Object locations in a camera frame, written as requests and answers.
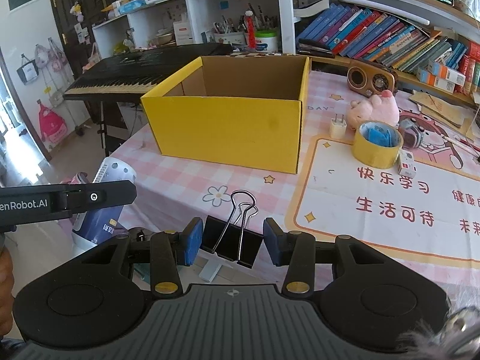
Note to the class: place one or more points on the white pen holder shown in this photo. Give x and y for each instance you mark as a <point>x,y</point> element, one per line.
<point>235,38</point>

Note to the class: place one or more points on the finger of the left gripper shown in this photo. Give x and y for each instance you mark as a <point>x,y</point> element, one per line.
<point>80,198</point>

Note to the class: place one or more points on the yellow packing tape roll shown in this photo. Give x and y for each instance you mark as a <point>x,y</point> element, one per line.
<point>373,155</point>

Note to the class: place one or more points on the purple toy truck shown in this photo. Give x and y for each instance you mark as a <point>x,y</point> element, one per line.
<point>412,132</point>

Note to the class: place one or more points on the pink checked tablecloth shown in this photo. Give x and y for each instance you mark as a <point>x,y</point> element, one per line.
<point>170,191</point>

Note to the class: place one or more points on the checkered board box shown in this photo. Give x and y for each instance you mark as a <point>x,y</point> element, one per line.
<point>256,54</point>

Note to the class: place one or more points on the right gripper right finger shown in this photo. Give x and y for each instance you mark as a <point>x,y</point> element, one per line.
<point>295,250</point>

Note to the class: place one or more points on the blue crumpled packet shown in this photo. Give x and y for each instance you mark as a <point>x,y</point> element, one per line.
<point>380,137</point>

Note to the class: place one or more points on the white charger plug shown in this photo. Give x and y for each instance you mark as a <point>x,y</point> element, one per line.
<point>338,127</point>

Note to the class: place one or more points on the staples box with cat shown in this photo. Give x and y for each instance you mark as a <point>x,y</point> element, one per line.
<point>406,164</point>

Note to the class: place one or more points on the pink backpack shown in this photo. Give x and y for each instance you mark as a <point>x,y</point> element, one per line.
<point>53,127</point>

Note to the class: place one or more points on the white bookshelf unit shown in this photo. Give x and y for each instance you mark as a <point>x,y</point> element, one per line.
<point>201,15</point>

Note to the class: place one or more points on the wooden retro radio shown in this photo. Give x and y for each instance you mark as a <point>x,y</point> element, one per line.
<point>367,78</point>

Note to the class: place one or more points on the black electronic keyboard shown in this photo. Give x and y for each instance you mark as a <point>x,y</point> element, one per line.
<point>128,76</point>

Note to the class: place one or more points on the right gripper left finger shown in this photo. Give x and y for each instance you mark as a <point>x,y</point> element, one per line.
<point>170,250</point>

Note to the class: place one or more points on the white green-lid jar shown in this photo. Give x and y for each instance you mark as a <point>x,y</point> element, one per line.
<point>267,40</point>

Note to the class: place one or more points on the yellow cardboard box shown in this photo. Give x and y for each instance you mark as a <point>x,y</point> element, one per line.
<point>245,111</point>

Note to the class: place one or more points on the black binder clip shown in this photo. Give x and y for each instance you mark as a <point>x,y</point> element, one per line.
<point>232,239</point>

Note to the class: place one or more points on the pink pig plush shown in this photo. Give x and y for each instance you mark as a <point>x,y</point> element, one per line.
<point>381,108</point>

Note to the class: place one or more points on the cartoon desk mat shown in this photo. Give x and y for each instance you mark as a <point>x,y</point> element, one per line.
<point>431,218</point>

